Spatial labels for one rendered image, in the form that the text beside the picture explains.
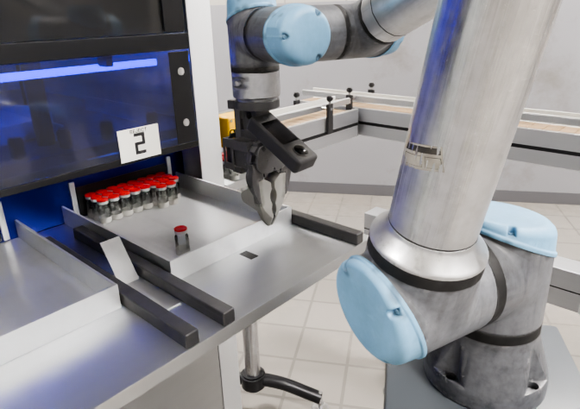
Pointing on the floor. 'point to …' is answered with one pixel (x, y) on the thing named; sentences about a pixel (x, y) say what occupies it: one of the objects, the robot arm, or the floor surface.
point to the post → (207, 136)
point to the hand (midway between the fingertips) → (272, 218)
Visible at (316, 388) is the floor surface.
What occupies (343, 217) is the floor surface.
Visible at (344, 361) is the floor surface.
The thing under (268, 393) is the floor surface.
